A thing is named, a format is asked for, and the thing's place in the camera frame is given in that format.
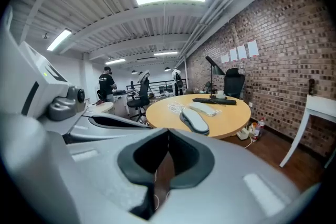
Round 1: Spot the dark figurine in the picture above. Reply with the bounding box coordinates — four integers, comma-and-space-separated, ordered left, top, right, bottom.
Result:
308, 78, 316, 97

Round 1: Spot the white ceiling pipe bundle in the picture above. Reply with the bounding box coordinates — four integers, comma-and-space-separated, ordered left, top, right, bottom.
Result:
174, 0, 286, 67

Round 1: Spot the orange white jug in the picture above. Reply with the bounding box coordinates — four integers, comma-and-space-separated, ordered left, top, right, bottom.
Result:
247, 123, 257, 139

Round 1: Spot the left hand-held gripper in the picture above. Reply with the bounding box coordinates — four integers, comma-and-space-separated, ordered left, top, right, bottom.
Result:
0, 5, 152, 144

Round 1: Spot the small oval table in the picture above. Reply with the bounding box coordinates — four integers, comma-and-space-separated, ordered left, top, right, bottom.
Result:
88, 101, 114, 114

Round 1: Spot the white side table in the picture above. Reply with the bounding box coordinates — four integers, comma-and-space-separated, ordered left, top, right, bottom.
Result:
278, 94, 336, 169

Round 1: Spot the black high-back office chair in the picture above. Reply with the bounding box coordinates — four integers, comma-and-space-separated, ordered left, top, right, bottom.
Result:
223, 68, 246, 101

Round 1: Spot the black keyboard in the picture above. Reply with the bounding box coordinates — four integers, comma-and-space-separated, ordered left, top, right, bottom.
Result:
192, 97, 237, 106

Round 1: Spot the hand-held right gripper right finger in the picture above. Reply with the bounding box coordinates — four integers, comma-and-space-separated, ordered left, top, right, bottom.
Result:
152, 127, 323, 224

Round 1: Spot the black metal railing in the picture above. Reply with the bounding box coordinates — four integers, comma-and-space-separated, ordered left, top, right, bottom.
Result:
125, 78, 188, 93

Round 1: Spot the cream white insole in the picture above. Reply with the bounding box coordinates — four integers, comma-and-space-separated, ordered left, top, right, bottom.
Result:
188, 101, 217, 118

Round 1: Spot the clear plastic bag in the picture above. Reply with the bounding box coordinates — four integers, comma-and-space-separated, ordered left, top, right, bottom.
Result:
187, 100, 224, 118

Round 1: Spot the white power strip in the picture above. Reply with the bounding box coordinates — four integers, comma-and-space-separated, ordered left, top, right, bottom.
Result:
236, 126, 250, 140

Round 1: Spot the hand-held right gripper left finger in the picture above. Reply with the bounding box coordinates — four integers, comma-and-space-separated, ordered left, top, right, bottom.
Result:
66, 127, 169, 224

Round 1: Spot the clear bottle red cap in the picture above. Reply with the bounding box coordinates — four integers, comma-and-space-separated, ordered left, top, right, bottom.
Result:
255, 118, 266, 141

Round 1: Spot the white garment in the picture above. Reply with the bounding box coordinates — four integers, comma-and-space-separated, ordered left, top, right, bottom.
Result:
137, 70, 151, 85

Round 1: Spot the grey-edged white insole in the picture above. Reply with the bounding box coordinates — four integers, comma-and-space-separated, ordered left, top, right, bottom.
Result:
179, 108, 211, 136

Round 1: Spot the monitor stand base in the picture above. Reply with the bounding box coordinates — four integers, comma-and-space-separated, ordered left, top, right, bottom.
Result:
205, 55, 227, 100

